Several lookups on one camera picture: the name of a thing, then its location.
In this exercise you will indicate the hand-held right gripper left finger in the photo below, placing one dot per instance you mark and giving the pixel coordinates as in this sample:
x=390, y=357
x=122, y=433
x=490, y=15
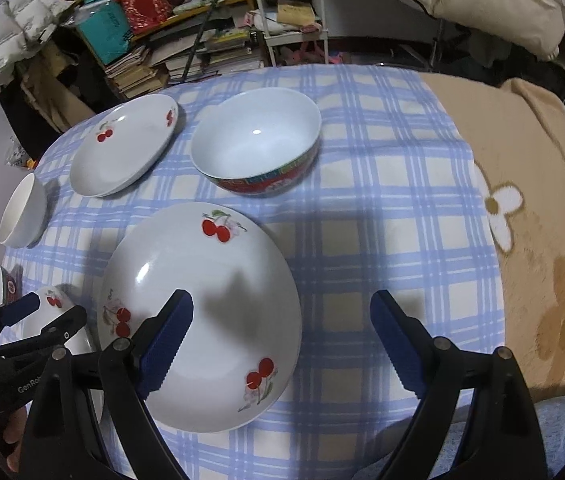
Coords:
x=167, y=345

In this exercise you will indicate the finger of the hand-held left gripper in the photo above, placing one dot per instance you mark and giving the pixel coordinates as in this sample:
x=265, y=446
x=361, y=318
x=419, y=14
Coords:
x=62, y=329
x=22, y=307

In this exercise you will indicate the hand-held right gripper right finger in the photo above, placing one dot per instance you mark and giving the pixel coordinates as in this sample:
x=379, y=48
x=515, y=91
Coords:
x=397, y=345

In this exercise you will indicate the small white cherry bowl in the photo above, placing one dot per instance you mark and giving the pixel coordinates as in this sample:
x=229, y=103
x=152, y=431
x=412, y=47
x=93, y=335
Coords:
x=62, y=300

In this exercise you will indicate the large white cherry plate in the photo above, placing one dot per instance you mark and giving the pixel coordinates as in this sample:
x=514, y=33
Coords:
x=222, y=270

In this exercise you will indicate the person's left hand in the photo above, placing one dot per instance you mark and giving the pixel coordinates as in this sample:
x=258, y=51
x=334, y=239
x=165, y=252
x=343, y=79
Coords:
x=14, y=437

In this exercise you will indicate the plain white small bowl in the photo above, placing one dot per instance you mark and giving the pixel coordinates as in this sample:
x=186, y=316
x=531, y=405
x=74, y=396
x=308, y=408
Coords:
x=22, y=210

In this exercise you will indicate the patterned plastic bag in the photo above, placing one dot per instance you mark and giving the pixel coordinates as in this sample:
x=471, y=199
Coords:
x=15, y=155

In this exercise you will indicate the blue plaid tablecloth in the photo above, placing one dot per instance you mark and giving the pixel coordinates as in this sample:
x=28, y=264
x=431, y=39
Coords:
x=362, y=185

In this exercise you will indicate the small white cherry plate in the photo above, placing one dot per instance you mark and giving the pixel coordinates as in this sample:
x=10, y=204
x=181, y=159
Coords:
x=122, y=155

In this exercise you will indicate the black garment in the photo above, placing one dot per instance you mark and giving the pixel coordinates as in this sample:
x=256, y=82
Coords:
x=27, y=125

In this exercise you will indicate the light blue fleece cloth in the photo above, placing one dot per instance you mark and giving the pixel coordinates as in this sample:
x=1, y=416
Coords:
x=562, y=425

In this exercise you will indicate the large bowl red blue outside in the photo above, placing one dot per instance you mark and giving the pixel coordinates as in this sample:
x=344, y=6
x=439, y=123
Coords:
x=257, y=145

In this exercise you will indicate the beige coat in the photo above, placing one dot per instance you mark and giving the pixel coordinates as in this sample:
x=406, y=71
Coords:
x=57, y=90

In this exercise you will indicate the beige flower blanket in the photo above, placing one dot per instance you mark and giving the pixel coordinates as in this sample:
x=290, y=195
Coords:
x=522, y=150

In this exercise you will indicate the stack of books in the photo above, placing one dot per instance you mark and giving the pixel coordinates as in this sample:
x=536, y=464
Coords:
x=137, y=75

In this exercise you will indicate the white puffer jacket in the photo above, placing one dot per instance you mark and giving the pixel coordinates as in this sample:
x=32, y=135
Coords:
x=7, y=35

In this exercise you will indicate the teal box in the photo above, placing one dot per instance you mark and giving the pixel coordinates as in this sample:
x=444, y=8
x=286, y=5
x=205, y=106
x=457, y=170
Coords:
x=100, y=35

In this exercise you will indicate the pink toy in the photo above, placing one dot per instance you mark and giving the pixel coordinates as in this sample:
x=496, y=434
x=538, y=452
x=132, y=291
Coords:
x=305, y=50

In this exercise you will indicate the dark green pole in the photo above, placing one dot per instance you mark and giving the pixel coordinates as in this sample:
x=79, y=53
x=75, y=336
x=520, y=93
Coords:
x=207, y=25

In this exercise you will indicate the wooden shelf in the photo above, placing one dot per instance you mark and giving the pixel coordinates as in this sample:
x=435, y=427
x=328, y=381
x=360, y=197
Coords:
x=187, y=15

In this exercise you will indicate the brown paper envelope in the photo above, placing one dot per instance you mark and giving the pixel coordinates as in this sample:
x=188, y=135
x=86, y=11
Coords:
x=295, y=15

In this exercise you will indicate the cream puffer jacket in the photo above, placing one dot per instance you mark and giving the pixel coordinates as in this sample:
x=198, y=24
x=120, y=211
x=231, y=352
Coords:
x=487, y=0

